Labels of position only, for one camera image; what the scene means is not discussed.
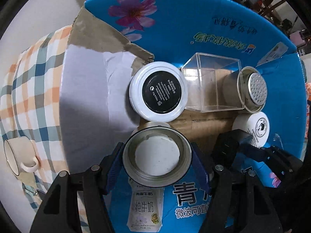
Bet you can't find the clear acrylic cube box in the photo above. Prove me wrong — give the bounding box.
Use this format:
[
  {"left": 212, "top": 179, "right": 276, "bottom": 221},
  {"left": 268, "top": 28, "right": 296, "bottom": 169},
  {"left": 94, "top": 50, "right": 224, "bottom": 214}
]
[{"left": 181, "top": 53, "right": 245, "bottom": 113}]

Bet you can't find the small steel tin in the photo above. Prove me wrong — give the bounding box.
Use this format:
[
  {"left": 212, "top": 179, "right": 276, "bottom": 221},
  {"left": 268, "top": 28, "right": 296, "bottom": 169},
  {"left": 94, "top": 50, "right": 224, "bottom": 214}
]
[{"left": 122, "top": 122, "right": 192, "bottom": 188}]

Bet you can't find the pink suitcase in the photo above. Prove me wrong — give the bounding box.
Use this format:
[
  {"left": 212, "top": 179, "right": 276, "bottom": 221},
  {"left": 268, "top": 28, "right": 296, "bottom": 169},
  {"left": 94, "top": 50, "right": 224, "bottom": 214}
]
[{"left": 289, "top": 30, "right": 306, "bottom": 48}]

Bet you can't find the orange floral blanket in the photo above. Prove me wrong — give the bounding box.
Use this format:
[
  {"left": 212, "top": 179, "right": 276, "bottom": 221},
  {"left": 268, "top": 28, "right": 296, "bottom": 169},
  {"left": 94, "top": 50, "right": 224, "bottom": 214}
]
[{"left": 305, "top": 83, "right": 311, "bottom": 102}]

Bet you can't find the steel perforated strainer cup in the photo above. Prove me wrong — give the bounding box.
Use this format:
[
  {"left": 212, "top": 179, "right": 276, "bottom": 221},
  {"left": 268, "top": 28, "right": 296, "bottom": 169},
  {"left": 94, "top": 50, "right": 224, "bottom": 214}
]
[{"left": 222, "top": 66, "right": 268, "bottom": 114}]

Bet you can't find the white jar with black lid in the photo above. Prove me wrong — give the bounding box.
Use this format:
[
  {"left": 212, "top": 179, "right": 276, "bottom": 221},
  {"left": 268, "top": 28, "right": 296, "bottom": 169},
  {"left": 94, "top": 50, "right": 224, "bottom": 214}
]
[{"left": 129, "top": 62, "right": 188, "bottom": 123}]

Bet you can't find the white purifying cream jar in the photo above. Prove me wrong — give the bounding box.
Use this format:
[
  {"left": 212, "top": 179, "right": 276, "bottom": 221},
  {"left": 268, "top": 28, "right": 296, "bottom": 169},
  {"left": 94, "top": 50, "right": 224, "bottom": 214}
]
[{"left": 232, "top": 111, "right": 270, "bottom": 148}]

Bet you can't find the white enamel mug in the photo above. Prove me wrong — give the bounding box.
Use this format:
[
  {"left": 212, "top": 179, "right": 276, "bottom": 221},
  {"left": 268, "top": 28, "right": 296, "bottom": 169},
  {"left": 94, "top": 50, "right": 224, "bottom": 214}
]
[{"left": 4, "top": 136, "right": 39, "bottom": 176}]

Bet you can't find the blue cardboard milk box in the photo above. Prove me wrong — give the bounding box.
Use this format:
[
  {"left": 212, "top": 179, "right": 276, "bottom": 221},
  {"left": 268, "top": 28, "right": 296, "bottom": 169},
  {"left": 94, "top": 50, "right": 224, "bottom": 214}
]
[{"left": 52, "top": 0, "right": 310, "bottom": 232}]

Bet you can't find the folded green banknote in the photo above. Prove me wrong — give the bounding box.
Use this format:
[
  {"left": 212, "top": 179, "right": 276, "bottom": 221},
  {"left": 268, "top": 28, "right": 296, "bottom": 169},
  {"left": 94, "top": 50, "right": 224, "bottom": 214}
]
[{"left": 22, "top": 183, "right": 38, "bottom": 196}]

